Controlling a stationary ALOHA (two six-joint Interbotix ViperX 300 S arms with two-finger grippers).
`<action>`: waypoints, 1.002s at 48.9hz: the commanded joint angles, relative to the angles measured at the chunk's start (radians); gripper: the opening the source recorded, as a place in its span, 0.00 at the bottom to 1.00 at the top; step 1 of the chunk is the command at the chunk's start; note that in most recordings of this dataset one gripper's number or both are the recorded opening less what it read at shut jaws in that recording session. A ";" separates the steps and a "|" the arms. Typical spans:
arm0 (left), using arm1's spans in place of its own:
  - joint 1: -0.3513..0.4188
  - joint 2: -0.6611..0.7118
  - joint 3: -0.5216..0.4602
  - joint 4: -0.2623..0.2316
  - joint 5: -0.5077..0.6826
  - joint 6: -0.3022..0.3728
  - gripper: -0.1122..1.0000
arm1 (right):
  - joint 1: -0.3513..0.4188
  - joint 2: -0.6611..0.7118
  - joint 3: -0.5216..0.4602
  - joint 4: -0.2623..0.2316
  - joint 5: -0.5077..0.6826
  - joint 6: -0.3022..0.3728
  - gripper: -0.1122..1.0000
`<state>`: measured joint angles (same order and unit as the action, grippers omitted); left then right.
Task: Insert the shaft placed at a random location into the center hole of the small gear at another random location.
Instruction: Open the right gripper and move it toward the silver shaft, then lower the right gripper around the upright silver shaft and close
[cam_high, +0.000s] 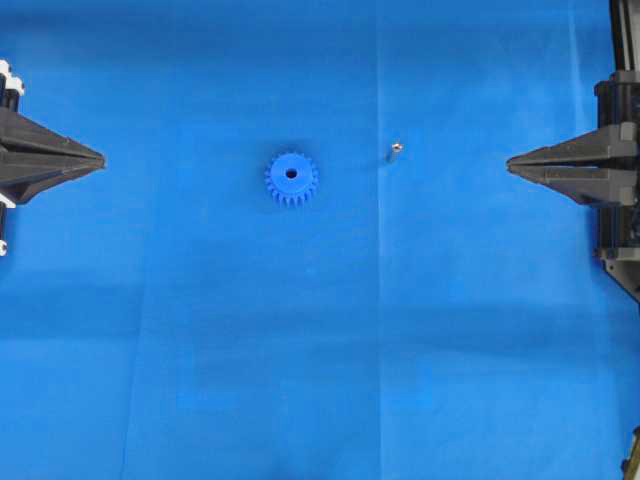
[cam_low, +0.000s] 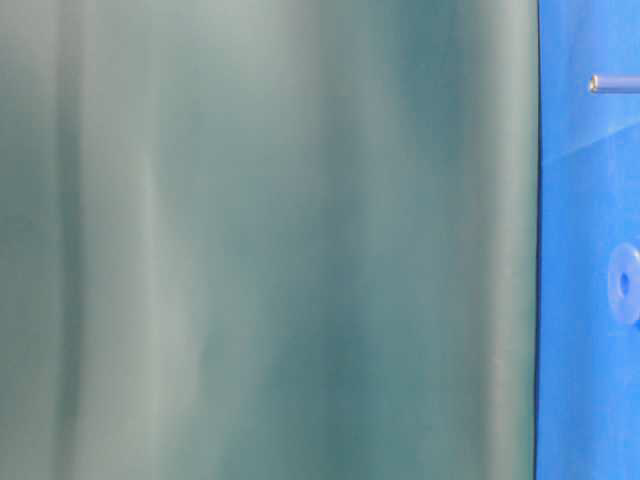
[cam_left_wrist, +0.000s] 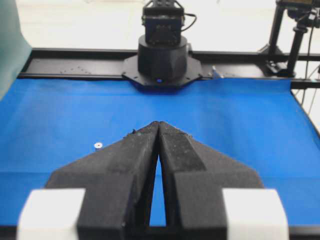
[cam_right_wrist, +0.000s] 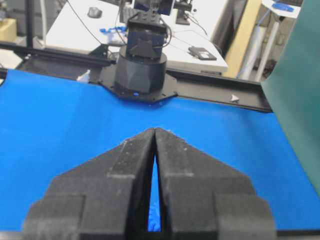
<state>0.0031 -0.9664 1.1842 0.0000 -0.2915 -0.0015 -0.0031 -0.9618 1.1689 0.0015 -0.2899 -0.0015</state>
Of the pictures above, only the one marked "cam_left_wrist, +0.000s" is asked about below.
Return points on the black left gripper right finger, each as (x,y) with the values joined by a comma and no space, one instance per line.
(194,175)

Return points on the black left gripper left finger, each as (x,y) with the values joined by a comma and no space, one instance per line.
(118,182)

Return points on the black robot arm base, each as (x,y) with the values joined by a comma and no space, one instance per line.
(162,58)

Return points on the small silver washer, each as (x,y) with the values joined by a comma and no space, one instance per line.
(98,145)

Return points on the blue table mat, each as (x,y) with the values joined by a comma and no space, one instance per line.
(47,123)

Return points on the green curtain backdrop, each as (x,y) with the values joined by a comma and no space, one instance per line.
(14,49)

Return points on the black vertical frame post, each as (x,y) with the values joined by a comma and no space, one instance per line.
(271,47)

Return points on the black aluminium frame rail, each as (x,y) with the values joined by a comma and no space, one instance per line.
(100,65)

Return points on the black camera stand post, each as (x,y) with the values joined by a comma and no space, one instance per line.
(304,19)

